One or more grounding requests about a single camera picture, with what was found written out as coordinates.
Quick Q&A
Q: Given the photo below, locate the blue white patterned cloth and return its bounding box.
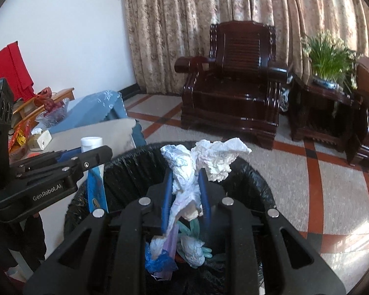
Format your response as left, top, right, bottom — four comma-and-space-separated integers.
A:
278, 85, 292, 113

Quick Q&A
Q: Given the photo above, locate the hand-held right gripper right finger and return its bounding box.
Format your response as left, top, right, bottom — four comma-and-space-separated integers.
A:
198, 170, 346, 295

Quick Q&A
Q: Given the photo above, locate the glass fruit bowl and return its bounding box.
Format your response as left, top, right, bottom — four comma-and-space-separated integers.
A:
35, 98, 71, 127

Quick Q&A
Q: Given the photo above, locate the potted green flowering plant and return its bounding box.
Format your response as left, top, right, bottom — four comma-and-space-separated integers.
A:
301, 30, 358, 88

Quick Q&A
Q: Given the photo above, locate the blue embroidered tablecloth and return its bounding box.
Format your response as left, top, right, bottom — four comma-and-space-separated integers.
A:
51, 90, 125, 135

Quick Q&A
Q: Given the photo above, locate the blue white toothpaste tube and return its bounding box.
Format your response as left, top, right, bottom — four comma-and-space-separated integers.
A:
81, 137, 109, 215

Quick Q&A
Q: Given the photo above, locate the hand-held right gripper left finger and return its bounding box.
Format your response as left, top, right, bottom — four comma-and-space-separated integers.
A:
25, 170, 173, 295

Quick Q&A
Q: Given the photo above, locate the light wooden television cabinet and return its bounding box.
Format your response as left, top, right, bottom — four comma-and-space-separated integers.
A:
14, 88, 75, 124

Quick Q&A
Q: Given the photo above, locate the pale green rubber glove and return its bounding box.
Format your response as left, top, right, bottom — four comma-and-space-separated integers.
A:
178, 218, 226, 262

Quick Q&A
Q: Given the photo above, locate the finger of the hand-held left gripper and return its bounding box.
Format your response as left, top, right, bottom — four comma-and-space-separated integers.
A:
17, 147, 83, 169
9, 146, 114, 180

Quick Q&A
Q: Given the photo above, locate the white tissue box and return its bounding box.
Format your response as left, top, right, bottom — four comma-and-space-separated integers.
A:
28, 128, 52, 151

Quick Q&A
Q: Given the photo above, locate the dark wooden side table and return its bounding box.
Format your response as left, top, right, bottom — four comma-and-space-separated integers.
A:
287, 74, 364, 153

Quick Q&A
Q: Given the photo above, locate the blue plastic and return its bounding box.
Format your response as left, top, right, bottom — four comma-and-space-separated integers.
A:
144, 242, 178, 273

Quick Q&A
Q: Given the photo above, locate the beige floral curtain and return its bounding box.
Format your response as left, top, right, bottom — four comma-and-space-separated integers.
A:
115, 0, 369, 168

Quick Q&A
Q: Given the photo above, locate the trash bin with black bag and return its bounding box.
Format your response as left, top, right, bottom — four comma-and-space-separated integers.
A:
64, 141, 277, 295

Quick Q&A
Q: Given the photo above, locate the blue printed tissue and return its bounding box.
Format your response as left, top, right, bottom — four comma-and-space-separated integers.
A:
149, 144, 204, 260

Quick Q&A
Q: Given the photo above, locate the glass candy bowl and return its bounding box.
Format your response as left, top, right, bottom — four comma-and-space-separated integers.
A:
9, 141, 31, 160

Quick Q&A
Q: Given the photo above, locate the white blue wipe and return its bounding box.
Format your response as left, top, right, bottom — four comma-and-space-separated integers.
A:
180, 235, 205, 267

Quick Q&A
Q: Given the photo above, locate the red cloth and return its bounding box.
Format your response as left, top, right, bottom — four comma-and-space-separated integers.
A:
0, 41, 35, 101

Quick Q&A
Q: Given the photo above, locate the person's left forearm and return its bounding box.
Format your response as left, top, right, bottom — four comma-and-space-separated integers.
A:
0, 213, 46, 272

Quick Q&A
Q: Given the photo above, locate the red dotted paper wrapping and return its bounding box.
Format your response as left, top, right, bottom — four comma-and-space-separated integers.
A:
9, 120, 30, 148

